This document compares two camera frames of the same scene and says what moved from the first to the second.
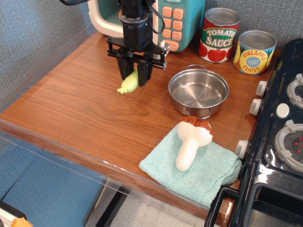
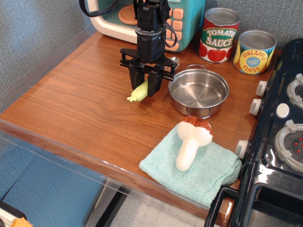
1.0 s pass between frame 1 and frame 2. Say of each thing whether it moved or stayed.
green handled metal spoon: moved
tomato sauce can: stayed
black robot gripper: moved
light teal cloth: stayed
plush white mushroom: stayed
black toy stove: stayed
